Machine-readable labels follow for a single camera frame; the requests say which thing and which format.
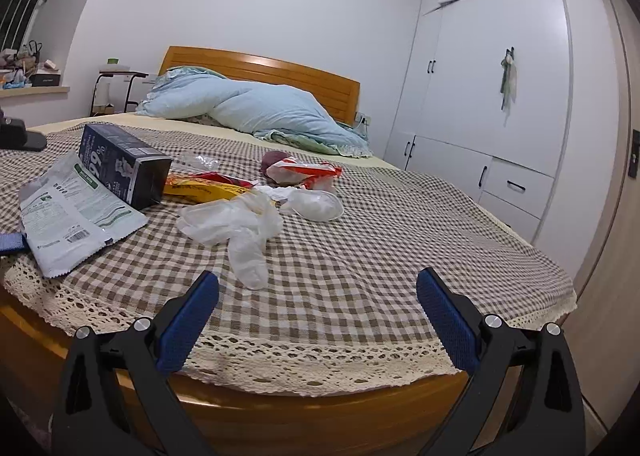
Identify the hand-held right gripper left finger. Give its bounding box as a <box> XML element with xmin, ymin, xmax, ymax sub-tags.
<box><xmin>51</xmin><ymin>270</ymin><xmax>221</xmax><ymax>456</ymax></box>

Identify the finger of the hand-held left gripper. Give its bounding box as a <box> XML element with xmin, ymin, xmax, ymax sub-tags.
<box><xmin>0</xmin><ymin>232</ymin><xmax>26</xmax><ymax>257</ymax></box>
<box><xmin>0</xmin><ymin>118</ymin><xmax>47</xmax><ymax>153</ymax></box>

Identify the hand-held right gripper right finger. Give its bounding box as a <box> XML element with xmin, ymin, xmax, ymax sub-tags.
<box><xmin>416</xmin><ymin>267</ymin><xmax>587</xmax><ymax>456</ymax></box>

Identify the white green printed pouch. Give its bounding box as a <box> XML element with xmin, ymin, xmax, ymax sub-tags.
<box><xmin>19</xmin><ymin>151</ymin><xmax>149</xmax><ymax>280</ymax></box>

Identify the white disposable glove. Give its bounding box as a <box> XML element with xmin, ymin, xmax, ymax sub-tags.
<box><xmin>176</xmin><ymin>191</ymin><xmax>284</xmax><ymax>291</ymax></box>

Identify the dark blue milk carton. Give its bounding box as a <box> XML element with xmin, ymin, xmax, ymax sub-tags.
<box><xmin>78</xmin><ymin>123</ymin><xmax>173</xmax><ymax>211</ymax></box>

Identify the yellow snack bag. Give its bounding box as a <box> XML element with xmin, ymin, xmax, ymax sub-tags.
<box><xmin>162</xmin><ymin>175</ymin><xmax>278</xmax><ymax>207</ymax></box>

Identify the white tissue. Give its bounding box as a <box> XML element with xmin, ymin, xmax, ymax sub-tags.
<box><xmin>252</xmin><ymin>185</ymin><xmax>301</xmax><ymax>201</ymax></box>

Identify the clear plastic wrapper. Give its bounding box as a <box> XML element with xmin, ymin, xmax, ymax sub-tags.
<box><xmin>182</xmin><ymin>152</ymin><xmax>221</xmax><ymax>171</ymax></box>

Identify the white wad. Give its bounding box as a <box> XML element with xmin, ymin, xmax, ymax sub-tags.
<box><xmin>279</xmin><ymin>188</ymin><xmax>345</xmax><ymax>221</ymax></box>

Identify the white window railing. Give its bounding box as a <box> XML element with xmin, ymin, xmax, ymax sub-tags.
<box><xmin>0</xmin><ymin>0</ymin><xmax>50</xmax><ymax>51</ymax></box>

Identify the wooden bed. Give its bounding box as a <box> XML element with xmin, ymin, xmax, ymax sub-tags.
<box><xmin>0</xmin><ymin>46</ymin><xmax>516</xmax><ymax>456</ymax></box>

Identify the purple round lump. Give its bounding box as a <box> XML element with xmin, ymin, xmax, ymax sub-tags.
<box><xmin>261</xmin><ymin>152</ymin><xmax>288</xmax><ymax>179</ymax></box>

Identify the red white snack wrapper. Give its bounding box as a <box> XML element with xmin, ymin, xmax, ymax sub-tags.
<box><xmin>265</xmin><ymin>158</ymin><xmax>343</xmax><ymax>191</ymax></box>

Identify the light blue duvet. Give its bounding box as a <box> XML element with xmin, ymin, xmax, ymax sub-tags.
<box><xmin>135</xmin><ymin>66</ymin><xmax>375</xmax><ymax>159</ymax></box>

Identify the grey hanging cloth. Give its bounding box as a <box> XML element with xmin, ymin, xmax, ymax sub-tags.
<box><xmin>499</xmin><ymin>48</ymin><xmax>518</xmax><ymax>111</ymax></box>

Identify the white wardrobe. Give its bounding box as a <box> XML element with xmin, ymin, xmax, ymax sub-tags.
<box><xmin>382</xmin><ymin>0</ymin><xmax>576</xmax><ymax>247</ymax></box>

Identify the black frame side table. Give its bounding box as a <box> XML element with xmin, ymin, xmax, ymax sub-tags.
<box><xmin>90</xmin><ymin>66</ymin><xmax>150</xmax><ymax>117</ymax></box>

